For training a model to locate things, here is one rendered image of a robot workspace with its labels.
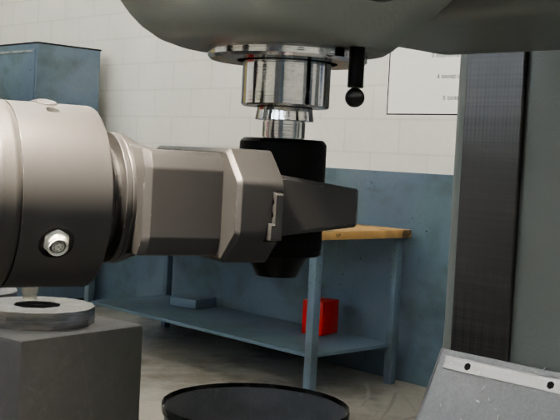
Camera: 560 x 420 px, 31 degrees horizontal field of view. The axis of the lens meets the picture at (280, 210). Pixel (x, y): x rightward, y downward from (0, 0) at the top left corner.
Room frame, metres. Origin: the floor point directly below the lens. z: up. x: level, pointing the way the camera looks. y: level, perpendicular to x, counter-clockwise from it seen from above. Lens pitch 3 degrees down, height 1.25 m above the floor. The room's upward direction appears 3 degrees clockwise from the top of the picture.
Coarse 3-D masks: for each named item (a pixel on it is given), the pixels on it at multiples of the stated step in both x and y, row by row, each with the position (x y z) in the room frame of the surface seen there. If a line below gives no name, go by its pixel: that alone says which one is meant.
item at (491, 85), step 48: (480, 96) 0.90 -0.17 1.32; (528, 96) 0.87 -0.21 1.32; (480, 144) 0.90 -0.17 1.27; (528, 144) 0.87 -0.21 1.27; (480, 192) 0.90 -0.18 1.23; (528, 192) 0.87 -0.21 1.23; (480, 240) 0.89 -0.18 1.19; (528, 240) 0.87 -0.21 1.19; (480, 288) 0.89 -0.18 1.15; (528, 288) 0.86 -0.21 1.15; (480, 336) 0.89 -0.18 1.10; (528, 336) 0.86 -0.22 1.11
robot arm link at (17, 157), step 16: (0, 112) 0.45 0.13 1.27; (0, 128) 0.45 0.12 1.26; (16, 128) 0.45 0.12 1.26; (0, 144) 0.44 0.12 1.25; (16, 144) 0.44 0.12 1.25; (0, 160) 0.44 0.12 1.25; (16, 160) 0.44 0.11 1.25; (0, 176) 0.44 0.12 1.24; (16, 176) 0.44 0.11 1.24; (0, 192) 0.43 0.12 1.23; (16, 192) 0.44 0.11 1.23; (0, 208) 0.43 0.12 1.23; (16, 208) 0.44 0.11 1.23; (0, 224) 0.44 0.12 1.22; (16, 224) 0.44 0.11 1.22; (0, 240) 0.44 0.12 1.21; (16, 240) 0.44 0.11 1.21; (0, 256) 0.44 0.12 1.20; (0, 272) 0.45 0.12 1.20
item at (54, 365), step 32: (0, 288) 0.87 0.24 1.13; (0, 320) 0.76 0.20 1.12; (32, 320) 0.75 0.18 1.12; (64, 320) 0.76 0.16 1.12; (96, 320) 0.81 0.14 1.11; (0, 352) 0.73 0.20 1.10; (32, 352) 0.72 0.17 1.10; (64, 352) 0.74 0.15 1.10; (96, 352) 0.77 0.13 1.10; (128, 352) 0.79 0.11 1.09; (0, 384) 0.73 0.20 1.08; (32, 384) 0.72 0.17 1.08; (64, 384) 0.75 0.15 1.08; (96, 384) 0.77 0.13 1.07; (128, 384) 0.80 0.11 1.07; (0, 416) 0.73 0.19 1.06; (32, 416) 0.72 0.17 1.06; (64, 416) 0.75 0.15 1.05; (96, 416) 0.77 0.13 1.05; (128, 416) 0.80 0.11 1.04
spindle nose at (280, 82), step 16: (256, 64) 0.53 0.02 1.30; (272, 64) 0.53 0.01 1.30; (288, 64) 0.53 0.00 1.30; (304, 64) 0.53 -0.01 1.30; (320, 64) 0.53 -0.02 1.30; (256, 80) 0.53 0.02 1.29; (272, 80) 0.53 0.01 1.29; (288, 80) 0.53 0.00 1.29; (304, 80) 0.53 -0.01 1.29; (320, 80) 0.53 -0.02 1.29; (256, 96) 0.53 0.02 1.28; (272, 96) 0.53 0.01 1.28; (288, 96) 0.53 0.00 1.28; (304, 96) 0.53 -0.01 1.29; (320, 96) 0.54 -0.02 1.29
